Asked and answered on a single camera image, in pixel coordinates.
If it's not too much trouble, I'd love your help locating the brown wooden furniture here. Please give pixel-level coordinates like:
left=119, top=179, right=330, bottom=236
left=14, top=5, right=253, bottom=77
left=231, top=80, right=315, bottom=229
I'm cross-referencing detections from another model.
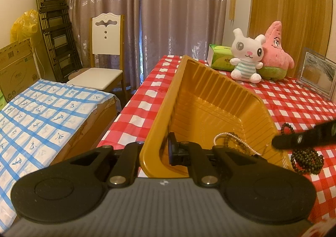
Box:
left=59, top=98, right=119, bottom=160

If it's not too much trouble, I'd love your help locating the pink starfish plush toy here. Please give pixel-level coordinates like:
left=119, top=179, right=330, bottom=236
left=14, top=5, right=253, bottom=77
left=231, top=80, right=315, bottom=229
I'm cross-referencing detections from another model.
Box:
left=256, top=21, right=295, bottom=81

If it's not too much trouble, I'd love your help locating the white wooden chair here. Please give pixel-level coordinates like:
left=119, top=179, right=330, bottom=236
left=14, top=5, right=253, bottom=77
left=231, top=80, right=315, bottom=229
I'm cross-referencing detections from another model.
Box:
left=67, top=13, right=130, bottom=101

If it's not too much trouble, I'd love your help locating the yellow plastic bag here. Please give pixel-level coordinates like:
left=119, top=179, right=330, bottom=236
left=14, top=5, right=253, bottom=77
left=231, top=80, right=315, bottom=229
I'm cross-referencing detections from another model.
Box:
left=10, top=9, right=40, bottom=43

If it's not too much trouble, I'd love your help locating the yellow wall hanging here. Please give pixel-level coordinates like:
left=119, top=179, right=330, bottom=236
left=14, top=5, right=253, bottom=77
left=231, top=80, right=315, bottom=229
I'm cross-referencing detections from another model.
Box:
left=229, top=0, right=237, bottom=27

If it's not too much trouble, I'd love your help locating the blue checked cloth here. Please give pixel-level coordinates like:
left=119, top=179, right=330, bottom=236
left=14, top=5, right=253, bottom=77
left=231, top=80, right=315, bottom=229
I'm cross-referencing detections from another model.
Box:
left=0, top=79, right=118, bottom=232

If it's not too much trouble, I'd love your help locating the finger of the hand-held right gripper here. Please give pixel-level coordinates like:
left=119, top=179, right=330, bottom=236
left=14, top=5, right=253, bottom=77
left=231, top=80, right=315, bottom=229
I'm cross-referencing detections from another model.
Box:
left=271, top=120, right=336, bottom=151

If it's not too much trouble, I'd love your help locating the white pearl necklace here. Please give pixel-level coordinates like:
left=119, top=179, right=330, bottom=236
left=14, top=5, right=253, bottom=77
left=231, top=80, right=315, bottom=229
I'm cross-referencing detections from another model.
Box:
left=214, top=132, right=263, bottom=157

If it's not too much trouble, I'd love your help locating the green tissue pack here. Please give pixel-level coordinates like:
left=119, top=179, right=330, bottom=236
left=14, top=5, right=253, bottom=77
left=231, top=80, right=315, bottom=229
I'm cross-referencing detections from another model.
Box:
left=207, top=44, right=237, bottom=71

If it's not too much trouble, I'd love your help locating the red checked tablecloth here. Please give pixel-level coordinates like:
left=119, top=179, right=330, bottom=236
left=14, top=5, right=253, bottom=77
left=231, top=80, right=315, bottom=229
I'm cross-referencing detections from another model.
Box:
left=97, top=54, right=336, bottom=237

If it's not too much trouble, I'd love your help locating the brown bead string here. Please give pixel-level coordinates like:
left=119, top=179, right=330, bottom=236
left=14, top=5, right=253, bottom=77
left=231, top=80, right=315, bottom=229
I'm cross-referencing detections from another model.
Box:
left=222, top=132, right=253, bottom=154

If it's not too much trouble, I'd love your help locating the white bunny plush toy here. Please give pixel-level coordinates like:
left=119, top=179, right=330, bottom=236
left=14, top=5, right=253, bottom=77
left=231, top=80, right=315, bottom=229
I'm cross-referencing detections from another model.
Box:
left=230, top=28, right=264, bottom=84

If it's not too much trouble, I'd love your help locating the cardboard box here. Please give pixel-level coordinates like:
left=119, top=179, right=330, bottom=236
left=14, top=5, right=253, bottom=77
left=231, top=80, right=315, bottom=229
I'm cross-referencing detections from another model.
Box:
left=0, top=38, right=40, bottom=103

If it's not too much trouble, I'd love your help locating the small dark bead bracelet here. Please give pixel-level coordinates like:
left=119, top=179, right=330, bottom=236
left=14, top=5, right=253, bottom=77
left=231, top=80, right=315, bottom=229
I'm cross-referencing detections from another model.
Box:
left=280, top=123, right=303, bottom=138

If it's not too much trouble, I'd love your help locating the grey patterned curtain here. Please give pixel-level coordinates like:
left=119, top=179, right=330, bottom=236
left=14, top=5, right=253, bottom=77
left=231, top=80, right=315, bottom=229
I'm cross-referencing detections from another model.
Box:
left=66, top=0, right=229, bottom=91

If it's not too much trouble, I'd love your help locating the long dark bead necklace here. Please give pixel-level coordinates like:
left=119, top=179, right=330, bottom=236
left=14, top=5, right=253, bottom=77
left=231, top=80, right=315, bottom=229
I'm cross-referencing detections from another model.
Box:
left=290, top=146, right=325, bottom=175

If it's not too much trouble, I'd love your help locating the dark folding rack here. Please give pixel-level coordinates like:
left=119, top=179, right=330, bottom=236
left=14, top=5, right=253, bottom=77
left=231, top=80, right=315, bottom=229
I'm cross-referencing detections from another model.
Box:
left=35, top=0, right=83, bottom=82

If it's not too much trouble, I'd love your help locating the yellow plastic tray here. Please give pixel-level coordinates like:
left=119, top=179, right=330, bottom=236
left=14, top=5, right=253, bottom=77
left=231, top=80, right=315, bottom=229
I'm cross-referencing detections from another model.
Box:
left=139, top=55, right=293, bottom=178

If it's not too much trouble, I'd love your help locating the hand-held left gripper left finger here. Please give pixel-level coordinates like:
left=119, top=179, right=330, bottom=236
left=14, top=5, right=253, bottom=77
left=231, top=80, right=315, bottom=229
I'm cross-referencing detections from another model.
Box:
left=59, top=141, right=145, bottom=188

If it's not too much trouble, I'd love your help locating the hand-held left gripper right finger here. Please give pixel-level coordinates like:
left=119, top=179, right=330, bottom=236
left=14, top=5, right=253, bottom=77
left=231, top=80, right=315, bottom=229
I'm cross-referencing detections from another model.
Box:
left=167, top=132, right=268, bottom=188

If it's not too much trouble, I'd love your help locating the glass photo frame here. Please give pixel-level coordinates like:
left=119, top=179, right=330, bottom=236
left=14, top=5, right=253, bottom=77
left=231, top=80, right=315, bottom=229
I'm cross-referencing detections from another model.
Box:
left=296, top=47, right=336, bottom=100

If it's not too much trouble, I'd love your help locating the white cable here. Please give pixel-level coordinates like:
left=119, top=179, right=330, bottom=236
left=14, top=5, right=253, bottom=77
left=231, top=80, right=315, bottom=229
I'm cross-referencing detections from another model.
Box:
left=34, top=48, right=43, bottom=80

